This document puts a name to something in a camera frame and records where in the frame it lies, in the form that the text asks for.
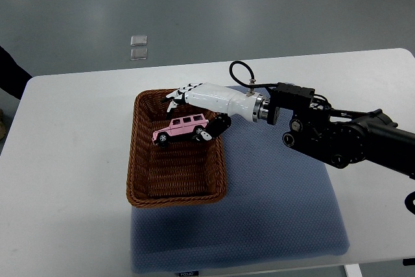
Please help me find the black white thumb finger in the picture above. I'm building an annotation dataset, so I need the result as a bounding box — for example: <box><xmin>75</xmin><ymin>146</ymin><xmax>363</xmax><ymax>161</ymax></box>
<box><xmin>192</xmin><ymin>113</ymin><xmax>231</xmax><ymax>142</ymax></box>

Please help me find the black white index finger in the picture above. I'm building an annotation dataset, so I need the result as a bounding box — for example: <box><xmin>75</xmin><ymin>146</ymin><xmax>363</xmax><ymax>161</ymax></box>
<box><xmin>166</xmin><ymin>98</ymin><xmax>185</xmax><ymax>119</ymax></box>

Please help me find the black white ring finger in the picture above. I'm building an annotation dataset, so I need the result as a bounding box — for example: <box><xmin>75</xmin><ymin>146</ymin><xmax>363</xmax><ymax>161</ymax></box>
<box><xmin>177</xmin><ymin>82</ymin><xmax>204</xmax><ymax>91</ymax></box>

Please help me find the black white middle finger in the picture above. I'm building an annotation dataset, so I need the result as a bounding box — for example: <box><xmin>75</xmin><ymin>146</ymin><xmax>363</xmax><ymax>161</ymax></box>
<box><xmin>161</xmin><ymin>88</ymin><xmax>190</xmax><ymax>102</ymax></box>

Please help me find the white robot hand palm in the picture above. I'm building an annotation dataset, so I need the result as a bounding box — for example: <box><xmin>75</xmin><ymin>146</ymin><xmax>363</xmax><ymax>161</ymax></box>
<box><xmin>186</xmin><ymin>82</ymin><xmax>263</xmax><ymax>122</ymax></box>

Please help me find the pink toy car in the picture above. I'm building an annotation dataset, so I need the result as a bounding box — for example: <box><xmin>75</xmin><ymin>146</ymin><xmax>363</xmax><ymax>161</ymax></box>
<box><xmin>152</xmin><ymin>114</ymin><xmax>209</xmax><ymax>147</ymax></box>

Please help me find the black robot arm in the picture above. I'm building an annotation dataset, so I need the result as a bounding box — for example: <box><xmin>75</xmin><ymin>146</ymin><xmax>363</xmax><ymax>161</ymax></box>
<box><xmin>162</xmin><ymin>82</ymin><xmax>414</xmax><ymax>178</ymax></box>

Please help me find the brown wicker basket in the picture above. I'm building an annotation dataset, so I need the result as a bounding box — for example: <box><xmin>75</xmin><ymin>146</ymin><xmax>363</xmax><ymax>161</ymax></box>
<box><xmin>126</xmin><ymin>89</ymin><xmax>227</xmax><ymax>208</ymax></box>

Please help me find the lower floor socket plate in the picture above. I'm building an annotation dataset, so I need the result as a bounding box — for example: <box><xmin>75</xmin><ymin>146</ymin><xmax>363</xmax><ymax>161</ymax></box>
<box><xmin>130</xmin><ymin>47</ymin><xmax>148</xmax><ymax>60</ymax></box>

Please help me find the floor socket plate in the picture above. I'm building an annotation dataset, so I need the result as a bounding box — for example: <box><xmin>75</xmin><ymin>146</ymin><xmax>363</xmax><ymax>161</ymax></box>
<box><xmin>130</xmin><ymin>35</ymin><xmax>148</xmax><ymax>47</ymax></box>
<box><xmin>130</xmin><ymin>47</ymin><xmax>148</xmax><ymax>60</ymax></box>

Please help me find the upper floor socket plate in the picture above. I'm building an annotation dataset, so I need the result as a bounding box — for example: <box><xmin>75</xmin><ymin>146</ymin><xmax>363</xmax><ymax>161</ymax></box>
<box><xmin>130</xmin><ymin>35</ymin><xmax>148</xmax><ymax>47</ymax></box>

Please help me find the blue grey textured mat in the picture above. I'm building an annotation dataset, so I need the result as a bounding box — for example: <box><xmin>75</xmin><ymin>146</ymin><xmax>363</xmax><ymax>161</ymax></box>
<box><xmin>131</xmin><ymin>110</ymin><xmax>350</xmax><ymax>274</ymax></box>

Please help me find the person in black clothes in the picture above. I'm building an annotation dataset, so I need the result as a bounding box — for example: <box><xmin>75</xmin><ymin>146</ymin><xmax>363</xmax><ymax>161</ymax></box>
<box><xmin>1</xmin><ymin>47</ymin><xmax>32</xmax><ymax>100</ymax></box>

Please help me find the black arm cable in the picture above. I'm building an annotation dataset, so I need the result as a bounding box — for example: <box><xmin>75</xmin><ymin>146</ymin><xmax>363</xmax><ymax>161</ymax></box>
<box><xmin>229</xmin><ymin>60</ymin><xmax>279</xmax><ymax>95</ymax></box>

